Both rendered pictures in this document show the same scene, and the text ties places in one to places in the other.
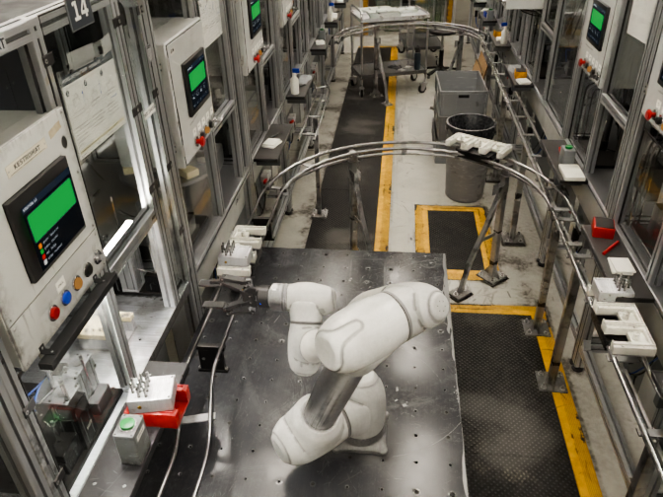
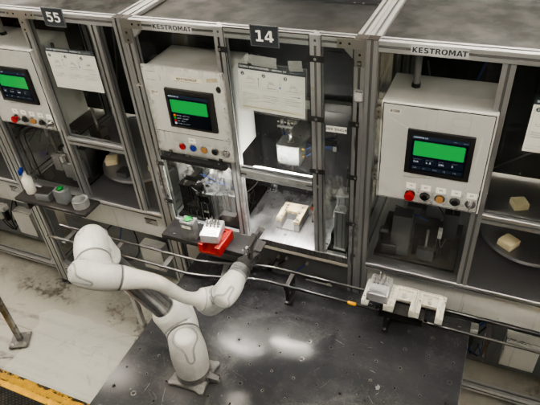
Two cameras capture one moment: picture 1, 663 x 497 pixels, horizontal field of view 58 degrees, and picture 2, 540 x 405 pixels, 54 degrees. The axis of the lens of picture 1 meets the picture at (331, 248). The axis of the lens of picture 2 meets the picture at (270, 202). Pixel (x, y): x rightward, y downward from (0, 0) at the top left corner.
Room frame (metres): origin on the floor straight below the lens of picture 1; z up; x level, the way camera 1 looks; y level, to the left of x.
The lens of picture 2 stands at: (2.22, -1.33, 2.78)
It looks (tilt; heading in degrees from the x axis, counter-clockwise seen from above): 38 degrees down; 109
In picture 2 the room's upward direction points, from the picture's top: 5 degrees counter-clockwise
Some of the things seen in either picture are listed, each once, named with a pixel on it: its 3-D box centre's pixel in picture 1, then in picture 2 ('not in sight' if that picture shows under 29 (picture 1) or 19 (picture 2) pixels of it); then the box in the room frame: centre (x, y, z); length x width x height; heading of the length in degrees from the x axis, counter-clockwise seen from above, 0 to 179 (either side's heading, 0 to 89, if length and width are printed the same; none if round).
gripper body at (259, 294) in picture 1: (257, 296); (246, 260); (1.55, 0.25, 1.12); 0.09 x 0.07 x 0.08; 83
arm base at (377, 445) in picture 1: (361, 422); (197, 371); (1.38, -0.08, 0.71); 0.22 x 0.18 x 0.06; 173
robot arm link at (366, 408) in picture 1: (358, 398); (188, 349); (1.35, -0.07, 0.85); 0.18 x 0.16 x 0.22; 126
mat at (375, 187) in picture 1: (367, 115); not in sight; (6.18, -0.43, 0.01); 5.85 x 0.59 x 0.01; 173
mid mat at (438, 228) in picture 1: (453, 239); not in sight; (3.64, -0.88, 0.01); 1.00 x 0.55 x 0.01; 173
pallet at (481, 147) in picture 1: (478, 149); not in sight; (3.31, -0.89, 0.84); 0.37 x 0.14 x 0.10; 51
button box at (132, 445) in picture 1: (128, 438); (190, 227); (1.12, 0.58, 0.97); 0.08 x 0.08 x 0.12; 83
